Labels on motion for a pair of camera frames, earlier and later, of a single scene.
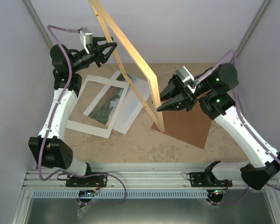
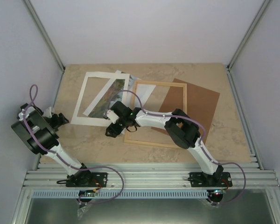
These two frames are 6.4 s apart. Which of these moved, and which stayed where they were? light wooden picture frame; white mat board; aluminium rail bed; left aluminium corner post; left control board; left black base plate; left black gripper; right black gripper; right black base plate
Moved: light wooden picture frame; white mat board; left black gripper; right black gripper
Stayed: left aluminium corner post; right black base plate; left black base plate; aluminium rail bed; left control board
